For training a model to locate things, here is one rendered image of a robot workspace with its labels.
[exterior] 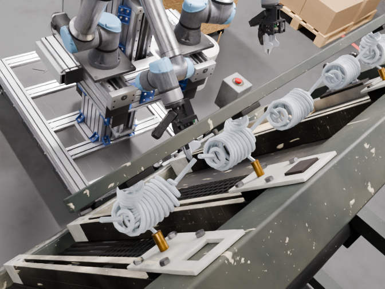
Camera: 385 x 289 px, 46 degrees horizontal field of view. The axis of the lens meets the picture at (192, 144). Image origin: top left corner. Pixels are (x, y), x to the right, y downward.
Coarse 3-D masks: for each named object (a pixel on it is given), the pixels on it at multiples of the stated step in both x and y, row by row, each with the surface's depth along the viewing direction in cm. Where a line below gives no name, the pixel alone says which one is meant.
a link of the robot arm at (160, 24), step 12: (144, 0) 165; (156, 0) 165; (144, 12) 168; (156, 12) 165; (156, 24) 166; (168, 24) 167; (156, 36) 167; (168, 36) 166; (168, 48) 166; (180, 60) 167; (180, 72) 167; (192, 72) 171
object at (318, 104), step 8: (352, 88) 171; (360, 88) 168; (328, 96) 180; (336, 96) 177; (344, 96) 175; (352, 96) 172; (360, 96) 170; (320, 104) 184; (328, 104) 181; (256, 120) 214; (264, 120) 210
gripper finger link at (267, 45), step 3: (264, 36) 189; (267, 36) 188; (264, 39) 190; (267, 39) 189; (264, 42) 190; (267, 42) 189; (270, 42) 188; (261, 45) 191; (264, 45) 191; (267, 45) 190; (270, 45) 188; (264, 48) 191; (267, 48) 191; (270, 48) 189; (264, 51) 193; (267, 51) 193; (267, 54) 194
